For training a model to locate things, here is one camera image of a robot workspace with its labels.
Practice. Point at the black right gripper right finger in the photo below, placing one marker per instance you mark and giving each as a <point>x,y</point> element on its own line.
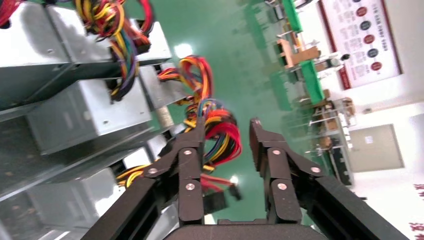
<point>281,165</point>

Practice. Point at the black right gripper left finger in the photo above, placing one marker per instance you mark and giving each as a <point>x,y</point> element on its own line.
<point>190,165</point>

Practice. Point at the metal shelf rack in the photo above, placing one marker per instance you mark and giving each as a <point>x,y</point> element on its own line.
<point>331,126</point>

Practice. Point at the green and wood workstation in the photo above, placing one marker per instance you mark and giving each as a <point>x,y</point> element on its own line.
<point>311,82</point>
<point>293,13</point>

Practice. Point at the clear acrylic divider tray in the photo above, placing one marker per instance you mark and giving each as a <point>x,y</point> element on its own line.
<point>16,155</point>

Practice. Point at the grey wall door panel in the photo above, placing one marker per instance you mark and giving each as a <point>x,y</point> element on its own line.
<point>377,149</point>

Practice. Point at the white wall poster red frame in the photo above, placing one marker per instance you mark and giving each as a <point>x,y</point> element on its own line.
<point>364,39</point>

